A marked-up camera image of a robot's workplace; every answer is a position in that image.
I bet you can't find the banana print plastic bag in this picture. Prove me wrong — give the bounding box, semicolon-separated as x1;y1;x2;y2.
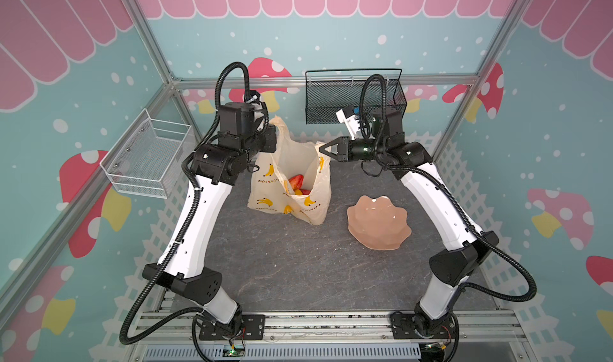
247;117;331;226

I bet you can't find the red orange strawberry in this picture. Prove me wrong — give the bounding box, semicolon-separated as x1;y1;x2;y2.
288;175;304;191

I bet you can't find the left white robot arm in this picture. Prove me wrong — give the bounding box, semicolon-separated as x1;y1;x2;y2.
119;102;281;345

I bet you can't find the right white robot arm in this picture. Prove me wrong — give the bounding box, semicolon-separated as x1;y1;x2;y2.
320;107;537;325

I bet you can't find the peach wavy plate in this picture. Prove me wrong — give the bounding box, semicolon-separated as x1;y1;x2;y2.
346;195;412;251

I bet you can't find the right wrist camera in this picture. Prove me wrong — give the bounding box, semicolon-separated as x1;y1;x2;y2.
336;106;362;140

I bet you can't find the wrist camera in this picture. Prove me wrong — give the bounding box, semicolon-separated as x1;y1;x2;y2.
336;106;362;140
244;90;268;111

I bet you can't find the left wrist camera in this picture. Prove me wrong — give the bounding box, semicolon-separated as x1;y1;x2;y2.
244;90;268;111

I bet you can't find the black wire basket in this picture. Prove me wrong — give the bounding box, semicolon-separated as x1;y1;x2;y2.
305;68;407;124

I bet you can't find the white wire basket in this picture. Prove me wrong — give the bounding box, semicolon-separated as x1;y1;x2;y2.
100;110;196;199

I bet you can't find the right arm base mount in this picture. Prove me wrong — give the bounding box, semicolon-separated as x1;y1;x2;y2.
390;311;459;341

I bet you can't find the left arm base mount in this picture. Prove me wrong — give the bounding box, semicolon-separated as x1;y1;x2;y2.
196;314;266;341

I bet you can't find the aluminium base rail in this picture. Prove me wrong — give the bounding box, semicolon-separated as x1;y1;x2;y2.
124;310;537;361

